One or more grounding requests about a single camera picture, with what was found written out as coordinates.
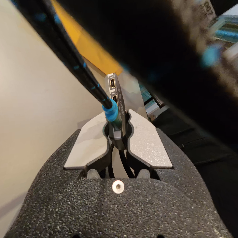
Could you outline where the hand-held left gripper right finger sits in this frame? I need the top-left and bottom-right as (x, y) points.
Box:
(127, 109), (173, 169)

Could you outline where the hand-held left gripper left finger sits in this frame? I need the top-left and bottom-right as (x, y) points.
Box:
(64, 111), (112, 169)

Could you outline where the black braided green-plug cable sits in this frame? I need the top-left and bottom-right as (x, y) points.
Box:
(11, 0), (122, 131)
(201, 44), (223, 67)

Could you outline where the black hdmi switch box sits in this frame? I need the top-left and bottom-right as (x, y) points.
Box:
(107, 73), (131, 150)

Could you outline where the yellow plastic bin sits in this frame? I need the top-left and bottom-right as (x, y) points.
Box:
(51, 0), (124, 75)

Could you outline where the person's torso in black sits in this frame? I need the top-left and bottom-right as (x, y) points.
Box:
(152, 106), (238, 238)

